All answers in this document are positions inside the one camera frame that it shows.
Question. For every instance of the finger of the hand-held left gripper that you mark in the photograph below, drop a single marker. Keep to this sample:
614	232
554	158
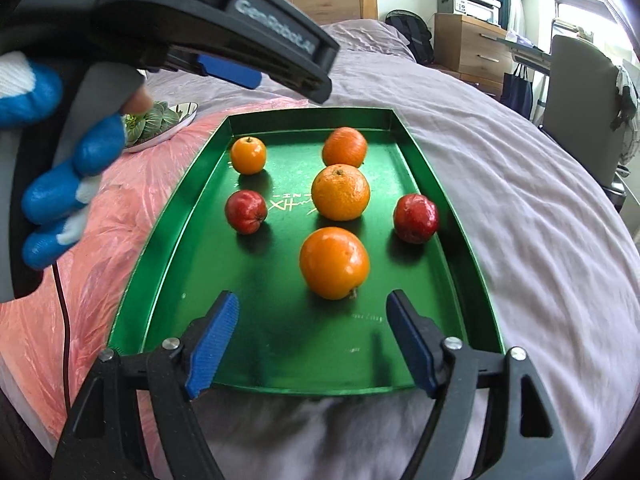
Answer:
230	71

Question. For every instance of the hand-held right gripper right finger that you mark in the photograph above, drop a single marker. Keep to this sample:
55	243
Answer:
412	342

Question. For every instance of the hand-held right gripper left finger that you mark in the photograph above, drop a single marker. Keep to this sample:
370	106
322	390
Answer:
212	345

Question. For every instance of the green metal tray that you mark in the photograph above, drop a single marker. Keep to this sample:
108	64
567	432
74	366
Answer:
280	320

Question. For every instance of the small yellow orange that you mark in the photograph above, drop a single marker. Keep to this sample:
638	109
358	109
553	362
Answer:
248	155

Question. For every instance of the small red apple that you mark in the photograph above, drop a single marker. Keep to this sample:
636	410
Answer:
245	211
416	219

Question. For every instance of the white plate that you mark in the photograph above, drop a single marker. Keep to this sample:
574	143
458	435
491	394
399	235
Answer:
182	117

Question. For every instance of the green leafy vegetable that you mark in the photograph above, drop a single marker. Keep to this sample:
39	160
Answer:
152	122

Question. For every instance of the wooden headboard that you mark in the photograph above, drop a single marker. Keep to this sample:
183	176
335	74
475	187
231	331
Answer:
340	2

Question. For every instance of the pink plastic sheet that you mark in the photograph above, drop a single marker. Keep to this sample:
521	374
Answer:
100	260

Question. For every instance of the black backpack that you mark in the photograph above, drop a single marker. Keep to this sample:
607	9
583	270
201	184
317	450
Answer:
410	35

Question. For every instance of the wooden drawer cabinet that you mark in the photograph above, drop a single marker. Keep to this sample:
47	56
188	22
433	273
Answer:
465	55

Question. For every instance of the white printer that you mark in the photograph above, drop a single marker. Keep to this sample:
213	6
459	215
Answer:
467	5

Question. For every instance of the dark blue shopping bag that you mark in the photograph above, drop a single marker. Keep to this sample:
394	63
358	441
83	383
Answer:
517	90

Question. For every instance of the grey chair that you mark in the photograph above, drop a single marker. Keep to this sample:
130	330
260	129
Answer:
575	110

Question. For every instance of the desk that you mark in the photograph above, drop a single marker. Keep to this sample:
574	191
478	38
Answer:
530	50

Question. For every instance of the green white cloth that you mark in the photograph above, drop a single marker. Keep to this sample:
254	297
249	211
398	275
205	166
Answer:
625	95

